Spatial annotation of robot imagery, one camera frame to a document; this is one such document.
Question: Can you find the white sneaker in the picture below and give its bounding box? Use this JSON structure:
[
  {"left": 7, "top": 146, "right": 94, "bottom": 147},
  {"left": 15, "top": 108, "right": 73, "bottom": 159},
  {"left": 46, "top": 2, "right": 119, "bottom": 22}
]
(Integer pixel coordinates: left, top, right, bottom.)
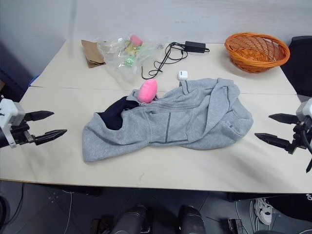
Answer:
[{"left": 253, "top": 197, "right": 274, "bottom": 225}]

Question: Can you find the pink plush toy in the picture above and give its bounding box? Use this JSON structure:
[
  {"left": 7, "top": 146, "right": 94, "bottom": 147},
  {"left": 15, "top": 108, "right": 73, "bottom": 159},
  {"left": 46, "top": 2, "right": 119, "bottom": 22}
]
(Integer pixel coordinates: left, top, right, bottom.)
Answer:
[{"left": 138, "top": 79, "right": 159, "bottom": 103}]

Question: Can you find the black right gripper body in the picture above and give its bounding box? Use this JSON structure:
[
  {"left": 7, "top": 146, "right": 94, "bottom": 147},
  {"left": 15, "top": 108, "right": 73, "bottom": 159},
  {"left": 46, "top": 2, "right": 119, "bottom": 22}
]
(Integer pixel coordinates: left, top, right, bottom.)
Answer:
[{"left": 286, "top": 122, "right": 308, "bottom": 155}]

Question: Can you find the dark rounded shape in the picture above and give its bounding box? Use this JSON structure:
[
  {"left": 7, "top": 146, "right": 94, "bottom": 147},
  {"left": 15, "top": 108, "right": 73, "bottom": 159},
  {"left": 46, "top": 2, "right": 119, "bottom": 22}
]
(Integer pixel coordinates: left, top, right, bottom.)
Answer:
[
  {"left": 178, "top": 205, "right": 206, "bottom": 234},
  {"left": 114, "top": 205, "right": 154, "bottom": 234}
]

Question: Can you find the black power adapter with cable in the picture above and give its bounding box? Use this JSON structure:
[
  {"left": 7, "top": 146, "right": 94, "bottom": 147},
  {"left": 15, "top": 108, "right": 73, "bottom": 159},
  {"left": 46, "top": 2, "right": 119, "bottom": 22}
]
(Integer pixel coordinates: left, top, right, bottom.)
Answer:
[{"left": 140, "top": 40, "right": 211, "bottom": 80}]

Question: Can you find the yellow toy in bag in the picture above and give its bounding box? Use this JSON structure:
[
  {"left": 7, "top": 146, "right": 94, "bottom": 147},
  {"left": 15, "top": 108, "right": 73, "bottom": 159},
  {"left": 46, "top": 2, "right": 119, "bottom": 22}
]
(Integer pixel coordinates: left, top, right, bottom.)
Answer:
[{"left": 124, "top": 43, "right": 143, "bottom": 55}]

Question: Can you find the pink toy in bag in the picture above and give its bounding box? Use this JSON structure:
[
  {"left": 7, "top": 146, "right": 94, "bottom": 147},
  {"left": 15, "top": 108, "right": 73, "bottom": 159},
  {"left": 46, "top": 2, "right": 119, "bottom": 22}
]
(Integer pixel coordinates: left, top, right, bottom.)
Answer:
[{"left": 130, "top": 35, "right": 143, "bottom": 47}]

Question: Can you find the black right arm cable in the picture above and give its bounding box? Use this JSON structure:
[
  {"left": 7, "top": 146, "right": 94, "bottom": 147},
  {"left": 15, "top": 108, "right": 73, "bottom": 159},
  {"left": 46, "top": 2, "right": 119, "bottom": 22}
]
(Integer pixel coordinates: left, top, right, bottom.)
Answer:
[{"left": 301, "top": 123, "right": 312, "bottom": 174}]

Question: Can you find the orange wicker basket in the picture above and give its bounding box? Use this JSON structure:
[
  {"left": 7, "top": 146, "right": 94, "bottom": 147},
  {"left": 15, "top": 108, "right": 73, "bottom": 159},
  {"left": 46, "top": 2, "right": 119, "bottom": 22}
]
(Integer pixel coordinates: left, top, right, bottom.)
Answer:
[{"left": 224, "top": 32, "right": 291, "bottom": 74}]

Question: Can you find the green toy in bag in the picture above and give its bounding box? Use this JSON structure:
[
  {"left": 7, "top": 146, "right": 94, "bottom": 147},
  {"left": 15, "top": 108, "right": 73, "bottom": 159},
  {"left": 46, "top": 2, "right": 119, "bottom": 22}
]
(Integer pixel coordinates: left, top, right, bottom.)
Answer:
[{"left": 123, "top": 55, "right": 136, "bottom": 67}]

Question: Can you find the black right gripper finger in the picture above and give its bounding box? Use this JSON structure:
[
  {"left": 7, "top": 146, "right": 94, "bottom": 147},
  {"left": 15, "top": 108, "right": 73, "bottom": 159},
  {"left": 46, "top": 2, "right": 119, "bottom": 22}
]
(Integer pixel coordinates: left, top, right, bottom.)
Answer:
[
  {"left": 268, "top": 113, "right": 300, "bottom": 125},
  {"left": 254, "top": 133, "right": 293, "bottom": 153}
]

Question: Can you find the black office chair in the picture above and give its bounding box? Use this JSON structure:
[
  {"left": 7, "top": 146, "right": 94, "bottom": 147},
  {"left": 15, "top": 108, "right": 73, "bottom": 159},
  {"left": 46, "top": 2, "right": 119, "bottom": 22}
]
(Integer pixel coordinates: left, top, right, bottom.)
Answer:
[{"left": 280, "top": 35, "right": 312, "bottom": 97}]

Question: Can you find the clear plastic bag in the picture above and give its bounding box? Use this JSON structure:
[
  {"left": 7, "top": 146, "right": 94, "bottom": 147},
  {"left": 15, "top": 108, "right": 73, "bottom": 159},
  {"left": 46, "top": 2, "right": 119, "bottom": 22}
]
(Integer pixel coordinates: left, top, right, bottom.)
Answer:
[{"left": 97, "top": 34, "right": 169, "bottom": 81}]

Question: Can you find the grey zip hoodie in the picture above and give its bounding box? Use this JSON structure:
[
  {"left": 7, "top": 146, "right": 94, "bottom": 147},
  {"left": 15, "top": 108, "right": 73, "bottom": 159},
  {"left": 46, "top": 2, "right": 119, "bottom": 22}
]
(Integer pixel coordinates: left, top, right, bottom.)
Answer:
[{"left": 81, "top": 78, "right": 254, "bottom": 164}]

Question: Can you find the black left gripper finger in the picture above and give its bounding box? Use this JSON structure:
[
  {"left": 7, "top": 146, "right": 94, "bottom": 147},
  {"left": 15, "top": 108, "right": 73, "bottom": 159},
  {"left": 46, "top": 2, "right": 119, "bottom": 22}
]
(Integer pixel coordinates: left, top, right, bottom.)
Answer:
[
  {"left": 23, "top": 110, "right": 55, "bottom": 123},
  {"left": 33, "top": 129, "right": 68, "bottom": 147}
]

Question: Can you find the brown paper bag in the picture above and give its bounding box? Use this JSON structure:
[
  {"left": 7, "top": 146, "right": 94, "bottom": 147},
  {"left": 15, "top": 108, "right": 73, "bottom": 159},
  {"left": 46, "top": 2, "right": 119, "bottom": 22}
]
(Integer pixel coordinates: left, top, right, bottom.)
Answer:
[{"left": 81, "top": 39, "right": 107, "bottom": 69}]

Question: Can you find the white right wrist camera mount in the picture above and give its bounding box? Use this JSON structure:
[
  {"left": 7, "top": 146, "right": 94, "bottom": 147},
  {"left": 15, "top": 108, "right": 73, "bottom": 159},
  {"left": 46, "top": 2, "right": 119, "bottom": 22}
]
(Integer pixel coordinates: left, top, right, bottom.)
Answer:
[{"left": 295, "top": 98, "right": 312, "bottom": 125}]

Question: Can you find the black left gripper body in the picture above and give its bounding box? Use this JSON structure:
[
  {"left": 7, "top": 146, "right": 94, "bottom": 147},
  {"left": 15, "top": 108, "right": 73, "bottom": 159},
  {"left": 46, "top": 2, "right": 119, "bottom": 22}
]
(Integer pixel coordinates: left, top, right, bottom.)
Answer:
[{"left": 10, "top": 123, "right": 37, "bottom": 146}]

